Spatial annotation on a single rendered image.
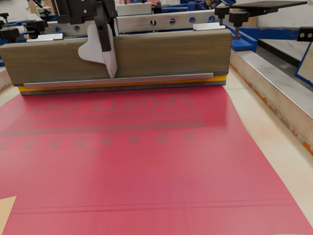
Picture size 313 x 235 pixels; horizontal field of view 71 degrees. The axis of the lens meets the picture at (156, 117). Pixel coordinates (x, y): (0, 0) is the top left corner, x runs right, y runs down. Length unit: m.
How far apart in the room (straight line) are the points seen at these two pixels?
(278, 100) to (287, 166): 0.11
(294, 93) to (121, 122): 0.24
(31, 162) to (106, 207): 0.13
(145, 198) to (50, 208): 0.09
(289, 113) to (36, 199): 0.31
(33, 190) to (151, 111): 0.19
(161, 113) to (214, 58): 0.14
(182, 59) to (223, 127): 0.15
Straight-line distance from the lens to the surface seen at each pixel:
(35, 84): 0.46
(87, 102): 0.42
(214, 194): 0.22
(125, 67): 0.41
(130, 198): 0.22
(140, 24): 0.84
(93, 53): 0.39
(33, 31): 0.94
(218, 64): 0.41
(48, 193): 0.26
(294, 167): 0.27
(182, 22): 0.84
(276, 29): 1.21
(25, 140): 0.36
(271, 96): 0.37
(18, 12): 5.51
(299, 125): 0.31
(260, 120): 0.34
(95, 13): 0.37
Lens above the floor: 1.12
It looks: 31 degrees down
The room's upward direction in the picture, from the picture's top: 5 degrees counter-clockwise
